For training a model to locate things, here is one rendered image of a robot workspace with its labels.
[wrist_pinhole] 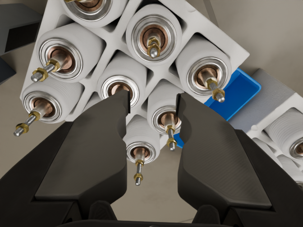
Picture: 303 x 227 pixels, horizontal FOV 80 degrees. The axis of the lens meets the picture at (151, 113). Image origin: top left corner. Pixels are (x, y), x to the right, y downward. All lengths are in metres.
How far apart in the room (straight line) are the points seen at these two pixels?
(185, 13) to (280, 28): 0.35
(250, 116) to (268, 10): 0.29
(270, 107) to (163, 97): 0.30
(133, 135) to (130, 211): 0.81
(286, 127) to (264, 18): 0.31
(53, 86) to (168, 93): 0.24
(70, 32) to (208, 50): 0.24
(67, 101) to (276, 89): 0.52
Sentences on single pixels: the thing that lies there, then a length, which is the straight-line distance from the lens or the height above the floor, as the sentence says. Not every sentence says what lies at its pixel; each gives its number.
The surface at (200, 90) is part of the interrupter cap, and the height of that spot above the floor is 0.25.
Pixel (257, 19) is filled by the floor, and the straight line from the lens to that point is 0.64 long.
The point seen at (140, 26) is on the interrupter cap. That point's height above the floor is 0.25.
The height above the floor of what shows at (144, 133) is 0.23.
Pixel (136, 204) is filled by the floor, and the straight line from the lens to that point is 1.14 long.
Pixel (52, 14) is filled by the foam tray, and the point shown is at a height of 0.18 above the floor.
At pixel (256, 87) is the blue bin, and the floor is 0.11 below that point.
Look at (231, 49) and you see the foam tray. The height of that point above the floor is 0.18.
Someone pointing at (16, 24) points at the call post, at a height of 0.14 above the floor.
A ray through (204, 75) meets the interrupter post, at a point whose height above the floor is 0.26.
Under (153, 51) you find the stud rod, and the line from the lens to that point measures 0.24.
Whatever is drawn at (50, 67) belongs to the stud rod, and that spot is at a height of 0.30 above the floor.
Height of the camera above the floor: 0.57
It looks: 57 degrees down
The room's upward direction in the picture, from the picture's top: 179 degrees counter-clockwise
